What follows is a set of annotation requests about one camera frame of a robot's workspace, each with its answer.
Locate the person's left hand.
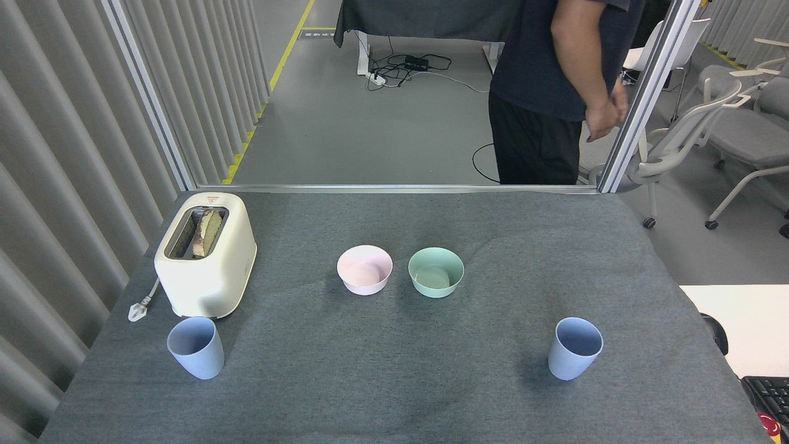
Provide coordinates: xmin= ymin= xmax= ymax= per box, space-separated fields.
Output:
xmin=610 ymin=79 xmax=630 ymax=125

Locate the person's right hand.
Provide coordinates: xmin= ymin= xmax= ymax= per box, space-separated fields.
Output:
xmin=584 ymin=99 xmax=621 ymax=143

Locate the blue plastic cup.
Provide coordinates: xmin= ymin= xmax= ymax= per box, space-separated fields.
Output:
xmin=547 ymin=317 xmax=604 ymax=381
xmin=166 ymin=317 xmax=225 ymax=380

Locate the person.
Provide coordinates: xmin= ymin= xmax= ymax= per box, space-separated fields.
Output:
xmin=488 ymin=0 xmax=647 ymax=186

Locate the white plastic chair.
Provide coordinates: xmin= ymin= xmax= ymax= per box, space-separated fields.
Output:
xmin=621 ymin=18 xmax=711 ymax=121

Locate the table with dark cloth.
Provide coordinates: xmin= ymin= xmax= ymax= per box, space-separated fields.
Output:
xmin=333 ymin=0 xmax=525 ymax=76

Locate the green bowl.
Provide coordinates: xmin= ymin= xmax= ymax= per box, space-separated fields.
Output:
xmin=407 ymin=247 xmax=465 ymax=299

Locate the black computer mouse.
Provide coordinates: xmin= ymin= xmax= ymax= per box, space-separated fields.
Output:
xmin=701 ymin=313 xmax=730 ymax=356

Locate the white desk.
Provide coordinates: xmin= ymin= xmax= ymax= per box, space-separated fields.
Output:
xmin=679 ymin=284 xmax=789 ymax=380

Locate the pink bowl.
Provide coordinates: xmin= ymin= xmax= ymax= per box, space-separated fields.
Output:
xmin=337 ymin=245 xmax=394 ymax=296

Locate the grey felt table cloth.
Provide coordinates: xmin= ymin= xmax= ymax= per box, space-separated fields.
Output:
xmin=38 ymin=191 xmax=774 ymax=444

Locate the black keyboard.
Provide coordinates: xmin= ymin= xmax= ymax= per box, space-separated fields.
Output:
xmin=741 ymin=376 xmax=789 ymax=427

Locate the bread slice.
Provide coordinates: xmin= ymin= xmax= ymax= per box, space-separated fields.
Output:
xmin=192 ymin=208 xmax=224 ymax=258

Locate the cream white toaster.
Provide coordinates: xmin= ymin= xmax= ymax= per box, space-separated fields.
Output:
xmin=153 ymin=192 xmax=258 ymax=320

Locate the silver aluminium post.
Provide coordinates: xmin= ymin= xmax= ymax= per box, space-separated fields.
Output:
xmin=598 ymin=0 xmax=703 ymax=194
xmin=102 ymin=0 xmax=198 ymax=192

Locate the grey swivel chair white frame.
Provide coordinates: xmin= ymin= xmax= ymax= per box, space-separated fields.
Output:
xmin=697 ymin=37 xmax=789 ymax=240
xmin=589 ymin=79 xmax=751 ymax=230

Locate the black looped floor cable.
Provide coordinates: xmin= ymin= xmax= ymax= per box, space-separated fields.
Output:
xmin=472 ymin=143 xmax=501 ymax=184

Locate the black floor cable tangle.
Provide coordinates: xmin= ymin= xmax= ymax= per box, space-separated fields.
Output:
xmin=366 ymin=36 xmax=454 ymax=92

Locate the silver aluminium rail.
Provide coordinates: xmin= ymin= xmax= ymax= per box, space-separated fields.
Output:
xmin=196 ymin=184 xmax=602 ymax=195

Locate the white toaster plug cable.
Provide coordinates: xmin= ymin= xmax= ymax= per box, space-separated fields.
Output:
xmin=128 ymin=277 xmax=162 ymax=323

